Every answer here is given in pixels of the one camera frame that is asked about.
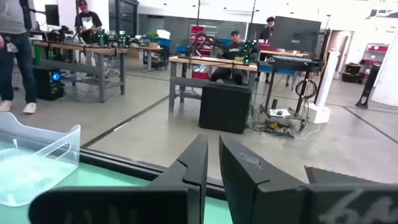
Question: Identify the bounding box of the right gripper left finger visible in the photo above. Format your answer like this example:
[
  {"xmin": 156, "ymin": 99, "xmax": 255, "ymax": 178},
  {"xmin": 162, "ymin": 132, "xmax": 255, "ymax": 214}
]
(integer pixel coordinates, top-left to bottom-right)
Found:
[{"xmin": 28, "ymin": 134, "xmax": 209, "ymax": 224}]

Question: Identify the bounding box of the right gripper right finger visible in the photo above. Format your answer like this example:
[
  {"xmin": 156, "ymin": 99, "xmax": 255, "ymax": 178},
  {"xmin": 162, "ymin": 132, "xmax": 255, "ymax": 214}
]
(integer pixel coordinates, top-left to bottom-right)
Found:
[{"xmin": 218, "ymin": 135, "xmax": 398, "ymax": 224}]

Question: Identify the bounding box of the green table mat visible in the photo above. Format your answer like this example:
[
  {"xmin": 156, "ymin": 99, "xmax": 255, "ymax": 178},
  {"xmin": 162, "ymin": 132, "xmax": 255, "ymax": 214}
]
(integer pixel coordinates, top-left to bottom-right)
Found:
[{"xmin": 0, "ymin": 161, "xmax": 234, "ymax": 224}]

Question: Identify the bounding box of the black box computer case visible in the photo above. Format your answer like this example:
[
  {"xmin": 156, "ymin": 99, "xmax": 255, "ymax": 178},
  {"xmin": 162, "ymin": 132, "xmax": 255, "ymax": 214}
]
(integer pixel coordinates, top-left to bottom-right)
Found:
[{"xmin": 198, "ymin": 83, "xmax": 252, "ymax": 135}]

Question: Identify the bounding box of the white tower stand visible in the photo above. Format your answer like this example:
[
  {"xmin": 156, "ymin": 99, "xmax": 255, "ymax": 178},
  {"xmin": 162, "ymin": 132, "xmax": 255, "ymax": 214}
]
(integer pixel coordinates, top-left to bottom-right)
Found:
[{"xmin": 307, "ymin": 50, "xmax": 340, "ymax": 124}]

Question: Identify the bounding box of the red storage bin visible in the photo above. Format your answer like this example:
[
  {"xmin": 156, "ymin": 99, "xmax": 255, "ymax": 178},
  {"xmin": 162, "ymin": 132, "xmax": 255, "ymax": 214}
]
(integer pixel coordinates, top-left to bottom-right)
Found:
[{"xmin": 192, "ymin": 70, "xmax": 210, "ymax": 80}]

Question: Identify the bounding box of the black monitor cart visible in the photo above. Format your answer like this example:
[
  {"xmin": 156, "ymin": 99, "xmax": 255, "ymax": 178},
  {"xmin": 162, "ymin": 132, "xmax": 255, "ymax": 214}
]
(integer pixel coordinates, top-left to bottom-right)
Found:
[{"xmin": 257, "ymin": 49, "xmax": 326, "ymax": 121}]

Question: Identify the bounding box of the wooden top grey workbench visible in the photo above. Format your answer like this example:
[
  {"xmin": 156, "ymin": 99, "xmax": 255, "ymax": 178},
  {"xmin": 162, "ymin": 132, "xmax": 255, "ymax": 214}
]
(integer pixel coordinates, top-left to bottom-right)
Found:
[
  {"xmin": 32, "ymin": 40, "xmax": 129, "ymax": 104},
  {"xmin": 168, "ymin": 55, "xmax": 259, "ymax": 116}
]

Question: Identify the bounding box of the person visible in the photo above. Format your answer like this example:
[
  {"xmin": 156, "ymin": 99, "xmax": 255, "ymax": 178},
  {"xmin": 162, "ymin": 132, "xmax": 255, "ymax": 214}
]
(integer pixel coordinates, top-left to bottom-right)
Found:
[
  {"xmin": 74, "ymin": 0, "xmax": 103, "ymax": 45},
  {"xmin": 255, "ymin": 16, "xmax": 276, "ymax": 84},
  {"xmin": 0, "ymin": 0, "xmax": 38, "ymax": 114},
  {"xmin": 209, "ymin": 30, "xmax": 251, "ymax": 86}
]

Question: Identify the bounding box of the clear plastic bin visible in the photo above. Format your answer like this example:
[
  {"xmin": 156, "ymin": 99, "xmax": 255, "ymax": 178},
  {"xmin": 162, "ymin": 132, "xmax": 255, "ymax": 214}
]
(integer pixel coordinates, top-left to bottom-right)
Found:
[{"xmin": 0, "ymin": 111, "xmax": 81, "ymax": 208}]

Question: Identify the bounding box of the black tower stand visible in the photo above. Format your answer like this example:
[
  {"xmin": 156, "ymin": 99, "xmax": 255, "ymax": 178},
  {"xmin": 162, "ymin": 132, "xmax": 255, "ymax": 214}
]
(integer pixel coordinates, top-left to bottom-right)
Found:
[{"xmin": 354, "ymin": 62, "xmax": 382, "ymax": 110}]

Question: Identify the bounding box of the blue storage bin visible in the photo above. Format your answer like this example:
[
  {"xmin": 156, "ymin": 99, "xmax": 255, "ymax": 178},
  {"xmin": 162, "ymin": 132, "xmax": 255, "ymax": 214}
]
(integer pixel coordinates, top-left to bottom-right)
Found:
[{"xmin": 154, "ymin": 37, "xmax": 172, "ymax": 48}]

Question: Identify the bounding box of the large dark monitor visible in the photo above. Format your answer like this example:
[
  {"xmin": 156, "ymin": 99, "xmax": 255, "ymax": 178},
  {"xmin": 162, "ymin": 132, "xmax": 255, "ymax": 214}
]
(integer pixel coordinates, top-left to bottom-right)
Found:
[{"xmin": 270, "ymin": 16, "xmax": 322, "ymax": 54}]

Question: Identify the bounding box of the shelf with red bins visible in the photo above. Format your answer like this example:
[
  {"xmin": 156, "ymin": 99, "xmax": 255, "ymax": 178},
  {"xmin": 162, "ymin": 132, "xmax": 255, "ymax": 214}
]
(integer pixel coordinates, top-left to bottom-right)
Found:
[
  {"xmin": 189, "ymin": 24, "xmax": 218, "ymax": 57},
  {"xmin": 359, "ymin": 43, "xmax": 390, "ymax": 82}
]

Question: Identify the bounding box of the black computer tower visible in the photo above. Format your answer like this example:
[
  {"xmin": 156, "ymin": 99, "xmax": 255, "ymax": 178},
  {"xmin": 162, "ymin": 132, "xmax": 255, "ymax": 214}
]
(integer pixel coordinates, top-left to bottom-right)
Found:
[{"xmin": 33, "ymin": 66, "xmax": 65, "ymax": 101}]

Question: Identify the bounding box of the small dark monitor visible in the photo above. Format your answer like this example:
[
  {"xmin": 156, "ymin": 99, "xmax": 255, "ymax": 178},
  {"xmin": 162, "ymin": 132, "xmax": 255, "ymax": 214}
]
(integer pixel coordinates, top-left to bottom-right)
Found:
[{"xmin": 44, "ymin": 4, "xmax": 61, "ymax": 27}]

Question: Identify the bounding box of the black metal table frame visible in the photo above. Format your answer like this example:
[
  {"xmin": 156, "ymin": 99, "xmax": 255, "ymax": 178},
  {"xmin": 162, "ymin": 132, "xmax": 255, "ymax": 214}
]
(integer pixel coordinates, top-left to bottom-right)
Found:
[{"xmin": 79, "ymin": 147, "xmax": 228, "ymax": 202}]

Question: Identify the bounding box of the floor cable tangle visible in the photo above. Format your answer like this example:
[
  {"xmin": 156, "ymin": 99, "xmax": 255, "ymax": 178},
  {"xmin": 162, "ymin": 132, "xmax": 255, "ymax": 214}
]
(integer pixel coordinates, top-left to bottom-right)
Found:
[{"xmin": 248, "ymin": 118, "xmax": 321, "ymax": 140}]

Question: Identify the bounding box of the coiled black cable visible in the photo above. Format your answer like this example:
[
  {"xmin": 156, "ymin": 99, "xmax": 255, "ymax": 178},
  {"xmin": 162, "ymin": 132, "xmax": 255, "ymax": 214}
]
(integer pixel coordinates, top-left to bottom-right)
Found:
[{"xmin": 294, "ymin": 78, "xmax": 318, "ymax": 100}]

